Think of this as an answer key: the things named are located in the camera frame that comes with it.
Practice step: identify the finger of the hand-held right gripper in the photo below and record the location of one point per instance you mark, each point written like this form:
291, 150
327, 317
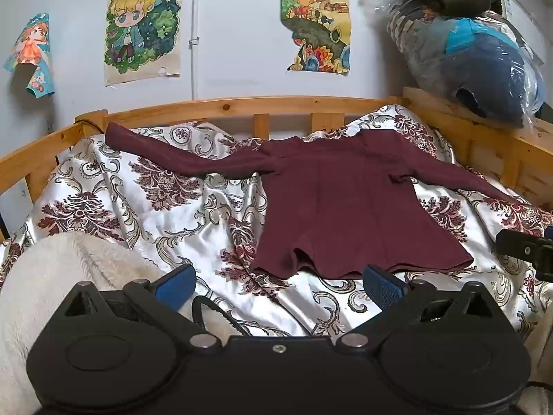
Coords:
520, 247

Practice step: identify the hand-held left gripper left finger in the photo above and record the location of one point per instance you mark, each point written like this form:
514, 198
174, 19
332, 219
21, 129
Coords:
175, 288

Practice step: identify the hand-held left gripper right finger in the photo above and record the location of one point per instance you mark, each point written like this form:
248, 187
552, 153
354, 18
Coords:
382, 288

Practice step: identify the maroon long-sleeve sweater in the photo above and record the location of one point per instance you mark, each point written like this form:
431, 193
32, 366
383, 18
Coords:
337, 199

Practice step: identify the clear plastic bag of clothes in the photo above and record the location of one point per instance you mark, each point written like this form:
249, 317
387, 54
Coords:
475, 60

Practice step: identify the floral satin bedspread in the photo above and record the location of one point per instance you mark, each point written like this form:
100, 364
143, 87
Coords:
173, 207

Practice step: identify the white fleece blanket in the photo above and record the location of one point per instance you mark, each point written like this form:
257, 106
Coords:
52, 285

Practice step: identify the small curled cartoon poster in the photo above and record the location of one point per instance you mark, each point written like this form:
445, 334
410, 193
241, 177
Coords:
32, 52

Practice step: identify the wooden bed frame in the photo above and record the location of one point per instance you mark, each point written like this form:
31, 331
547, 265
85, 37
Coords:
242, 104

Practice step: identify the white wall pipe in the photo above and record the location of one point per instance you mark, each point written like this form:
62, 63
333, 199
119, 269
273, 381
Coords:
195, 30

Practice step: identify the cartoon girl wall poster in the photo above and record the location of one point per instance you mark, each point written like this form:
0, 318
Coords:
142, 26

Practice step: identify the landscape wall poster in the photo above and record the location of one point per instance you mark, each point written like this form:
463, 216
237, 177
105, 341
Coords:
317, 24

